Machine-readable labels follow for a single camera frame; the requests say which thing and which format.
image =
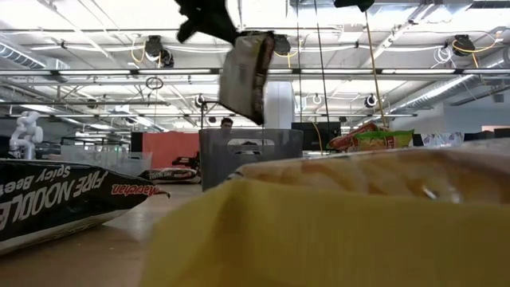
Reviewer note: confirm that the clear plastic bin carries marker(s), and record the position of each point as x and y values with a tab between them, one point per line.
99	157

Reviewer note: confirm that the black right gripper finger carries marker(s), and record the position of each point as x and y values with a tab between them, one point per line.
358	4

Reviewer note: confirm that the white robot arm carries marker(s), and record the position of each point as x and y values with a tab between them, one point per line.
26	133

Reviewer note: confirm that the packets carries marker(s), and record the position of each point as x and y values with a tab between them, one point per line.
243	79

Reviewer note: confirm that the silver ceiling duct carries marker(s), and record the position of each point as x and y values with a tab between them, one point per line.
24	60
458	83

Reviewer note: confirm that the black background cabinet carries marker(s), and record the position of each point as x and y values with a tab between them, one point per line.
136	141

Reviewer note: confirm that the long ceiling light bar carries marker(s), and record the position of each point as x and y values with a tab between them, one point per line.
179	71

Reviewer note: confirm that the yellow creamy chicken ramen pack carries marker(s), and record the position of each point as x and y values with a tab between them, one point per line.
318	239

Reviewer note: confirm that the person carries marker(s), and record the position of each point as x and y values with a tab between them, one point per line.
227	123

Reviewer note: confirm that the grey translucent plastic bin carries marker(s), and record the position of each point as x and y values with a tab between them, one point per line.
215	159

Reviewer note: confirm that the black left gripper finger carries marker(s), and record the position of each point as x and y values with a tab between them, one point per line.
219	28
187	32

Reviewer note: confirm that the black fire noodle pack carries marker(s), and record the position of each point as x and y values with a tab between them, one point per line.
60	199
171	175

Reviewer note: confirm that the floral patterned cloth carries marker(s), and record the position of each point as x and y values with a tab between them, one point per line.
438	138

